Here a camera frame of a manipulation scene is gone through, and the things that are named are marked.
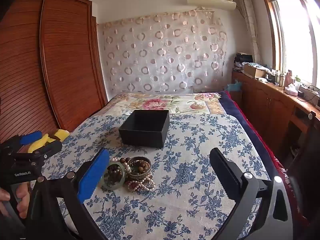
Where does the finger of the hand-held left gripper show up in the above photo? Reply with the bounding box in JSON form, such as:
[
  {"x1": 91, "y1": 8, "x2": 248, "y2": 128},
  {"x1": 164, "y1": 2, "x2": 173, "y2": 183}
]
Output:
[
  {"x1": 1, "y1": 131, "x2": 42, "y2": 153},
  {"x1": 14, "y1": 141, "x2": 63, "y2": 167}
]

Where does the red blanket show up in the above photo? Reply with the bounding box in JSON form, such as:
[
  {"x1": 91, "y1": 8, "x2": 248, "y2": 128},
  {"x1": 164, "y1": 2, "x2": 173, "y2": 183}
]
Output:
[{"x1": 225, "y1": 91, "x2": 288, "y2": 188}]

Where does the black square box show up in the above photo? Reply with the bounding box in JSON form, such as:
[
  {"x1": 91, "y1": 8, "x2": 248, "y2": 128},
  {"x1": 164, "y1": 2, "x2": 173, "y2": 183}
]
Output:
[{"x1": 118, "y1": 109, "x2": 170, "y2": 148}]

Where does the blue floral cloth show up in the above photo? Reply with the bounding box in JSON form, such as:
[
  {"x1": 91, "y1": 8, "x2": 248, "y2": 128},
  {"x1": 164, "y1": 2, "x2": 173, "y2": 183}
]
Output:
[{"x1": 41, "y1": 114, "x2": 272, "y2": 240}]

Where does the green jade bangle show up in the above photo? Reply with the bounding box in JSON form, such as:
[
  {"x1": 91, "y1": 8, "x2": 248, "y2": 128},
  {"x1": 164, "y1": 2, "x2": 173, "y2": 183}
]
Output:
[{"x1": 102, "y1": 162, "x2": 127, "y2": 190}]

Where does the black bag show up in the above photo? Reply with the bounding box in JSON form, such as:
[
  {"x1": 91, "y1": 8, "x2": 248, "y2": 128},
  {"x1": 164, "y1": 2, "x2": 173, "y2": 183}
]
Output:
[{"x1": 234, "y1": 52, "x2": 253, "y2": 70}]

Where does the pink tissue box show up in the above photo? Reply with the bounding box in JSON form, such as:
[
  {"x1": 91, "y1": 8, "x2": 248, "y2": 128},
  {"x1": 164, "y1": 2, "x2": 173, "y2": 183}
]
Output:
[{"x1": 284, "y1": 84, "x2": 298, "y2": 96}]

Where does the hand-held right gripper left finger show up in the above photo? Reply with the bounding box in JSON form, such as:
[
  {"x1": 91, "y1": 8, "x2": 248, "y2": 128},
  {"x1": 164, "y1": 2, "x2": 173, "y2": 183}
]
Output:
[{"x1": 22, "y1": 148, "x2": 110, "y2": 240}]

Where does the brown wooden bead bracelet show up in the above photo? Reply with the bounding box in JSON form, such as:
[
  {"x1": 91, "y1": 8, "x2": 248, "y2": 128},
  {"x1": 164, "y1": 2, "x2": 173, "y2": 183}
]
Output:
[{"x1": 108, "y1": 156, "x2": 132, "y2": 180}]

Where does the cardboard box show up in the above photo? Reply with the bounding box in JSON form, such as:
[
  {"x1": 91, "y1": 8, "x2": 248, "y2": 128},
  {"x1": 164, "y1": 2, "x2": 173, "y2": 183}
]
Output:
[{"x1": 244, "y1": 62, "x2": 267, "y2": 78}]

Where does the long wooden cabinet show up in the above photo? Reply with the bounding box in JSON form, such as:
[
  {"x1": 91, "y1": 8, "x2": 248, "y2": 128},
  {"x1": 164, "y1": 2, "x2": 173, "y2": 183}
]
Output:
[{"x1": 231, "y1": 70, "x2": 320, "y2": 160}]

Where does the yellow cloth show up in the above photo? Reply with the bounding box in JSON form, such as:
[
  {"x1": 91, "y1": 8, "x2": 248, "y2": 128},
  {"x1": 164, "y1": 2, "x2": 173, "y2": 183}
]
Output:
[{"x1": 27, "y1": 129, "x2": 70, "y2": 153}]

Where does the blue plastic bag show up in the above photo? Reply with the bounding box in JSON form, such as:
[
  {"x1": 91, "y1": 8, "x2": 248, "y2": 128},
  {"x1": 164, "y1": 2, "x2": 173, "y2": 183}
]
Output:
[{"x1": 226, "y1": 80, "x2": 242, "y2": 92}]

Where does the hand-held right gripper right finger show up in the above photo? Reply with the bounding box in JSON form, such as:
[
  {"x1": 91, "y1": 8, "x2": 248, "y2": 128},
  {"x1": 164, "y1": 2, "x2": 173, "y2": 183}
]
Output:
[{"x1": 209, "y1": 148, "x2": 300, "y2": 240}]

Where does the wooden louvered wardrobe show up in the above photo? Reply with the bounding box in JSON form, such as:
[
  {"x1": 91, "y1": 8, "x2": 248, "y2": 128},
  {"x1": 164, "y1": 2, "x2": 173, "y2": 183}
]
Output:
[{"x1": 0, "y1": 0, "x2": 108, "y2": 143}]

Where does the wooden framed window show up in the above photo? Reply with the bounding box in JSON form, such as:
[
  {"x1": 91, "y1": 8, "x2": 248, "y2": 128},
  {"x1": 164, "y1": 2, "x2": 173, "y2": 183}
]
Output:
[{"x1": 259, "y1": 0, "x2": 320, "y2": 88}]

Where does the pink flower blanket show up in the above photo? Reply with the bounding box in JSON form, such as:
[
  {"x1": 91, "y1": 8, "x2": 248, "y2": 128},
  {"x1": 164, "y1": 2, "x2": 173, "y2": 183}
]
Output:
[{"x1": 100, "y1": 92, "x2": 227, "y2": 117}]

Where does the circle patterned curtain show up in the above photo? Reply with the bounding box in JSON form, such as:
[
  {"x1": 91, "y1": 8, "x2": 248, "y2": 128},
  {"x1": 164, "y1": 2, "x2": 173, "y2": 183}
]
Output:
[{"x1": 97, "y1": 9, "x2": 232, "y2": 95}]

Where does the person's left hand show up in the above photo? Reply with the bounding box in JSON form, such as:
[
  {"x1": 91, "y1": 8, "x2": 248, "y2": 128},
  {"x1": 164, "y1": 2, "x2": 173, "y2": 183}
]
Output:
[{"x1": 0, "y1": 182, "x2": 32, "y2": 219}]

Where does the navy blue blanket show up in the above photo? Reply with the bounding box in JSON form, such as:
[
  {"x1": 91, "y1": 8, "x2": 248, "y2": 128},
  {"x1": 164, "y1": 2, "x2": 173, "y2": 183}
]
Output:
[{"x1": 219, "y1": 91, "x2": 278, "y2": 180}]

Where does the wrapped air conditioner pipe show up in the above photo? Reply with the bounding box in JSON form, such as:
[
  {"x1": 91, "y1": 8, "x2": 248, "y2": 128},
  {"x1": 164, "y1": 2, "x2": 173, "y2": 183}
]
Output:
[{"x1": 236, "y1": 0, "x2": 262, "y2": 63}]

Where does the dark chair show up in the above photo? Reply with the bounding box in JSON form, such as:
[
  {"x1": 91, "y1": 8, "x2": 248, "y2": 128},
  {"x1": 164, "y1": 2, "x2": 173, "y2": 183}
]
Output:
[{"x1": 282, "y1": 111, "x2": 320, "y2": 220}]

